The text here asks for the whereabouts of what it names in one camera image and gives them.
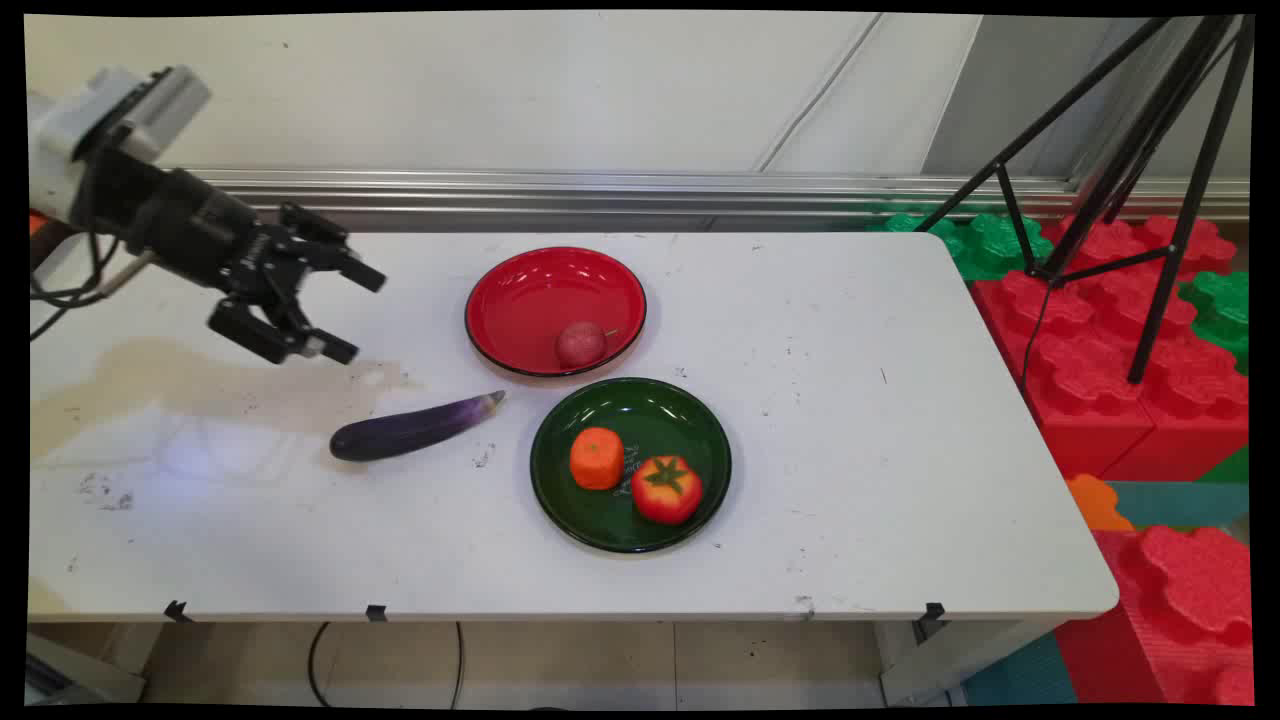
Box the orange toy mandarin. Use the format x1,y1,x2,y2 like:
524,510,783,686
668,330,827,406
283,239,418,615
569,427,626,492

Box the purple toy eggplant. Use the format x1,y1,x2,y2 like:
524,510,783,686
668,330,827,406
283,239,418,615
329,390,507,464

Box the green foam block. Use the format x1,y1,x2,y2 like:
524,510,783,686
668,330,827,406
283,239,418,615
868,210,1054,283
1178,270,1251,376

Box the orange foam piece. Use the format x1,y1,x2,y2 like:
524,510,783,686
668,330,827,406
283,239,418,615
1064,474,1137,533

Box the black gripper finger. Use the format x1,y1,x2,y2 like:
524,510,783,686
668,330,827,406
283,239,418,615
278,202,388,294
207,292,360,367

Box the red toy tomato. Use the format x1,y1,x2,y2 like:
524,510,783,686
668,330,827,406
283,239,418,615
630,455,704,527

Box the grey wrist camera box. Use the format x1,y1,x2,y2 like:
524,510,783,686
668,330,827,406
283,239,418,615
88,64,213,153

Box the black tripod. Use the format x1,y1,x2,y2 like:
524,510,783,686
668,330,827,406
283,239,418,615
912,14,1255,386

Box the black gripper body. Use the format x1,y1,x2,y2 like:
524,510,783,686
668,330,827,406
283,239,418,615
78,148,313,319

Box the dark red round toy fruit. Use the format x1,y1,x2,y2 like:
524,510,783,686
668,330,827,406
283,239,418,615
555,321,619,370

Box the large red foam block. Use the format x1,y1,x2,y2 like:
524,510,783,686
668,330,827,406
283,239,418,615
971,269,1161,481

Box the grey base plate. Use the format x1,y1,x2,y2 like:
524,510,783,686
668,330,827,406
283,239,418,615
25,633,148,706

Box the teal foam mat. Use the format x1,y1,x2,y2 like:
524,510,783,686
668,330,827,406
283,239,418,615
962,630,1079,707
1104,480,1251,531

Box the red plate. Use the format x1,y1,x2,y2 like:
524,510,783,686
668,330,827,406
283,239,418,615
464,246,648,380

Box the dark green plate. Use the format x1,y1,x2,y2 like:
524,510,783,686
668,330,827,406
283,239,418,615
529,376,733,555

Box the white table leg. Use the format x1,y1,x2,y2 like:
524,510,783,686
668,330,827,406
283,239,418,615
876,618,1063,707

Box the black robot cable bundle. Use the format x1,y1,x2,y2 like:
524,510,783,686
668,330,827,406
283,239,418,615
29,228,159,343

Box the aluminium wall rail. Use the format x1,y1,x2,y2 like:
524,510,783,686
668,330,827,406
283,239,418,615
180,167,1251,223

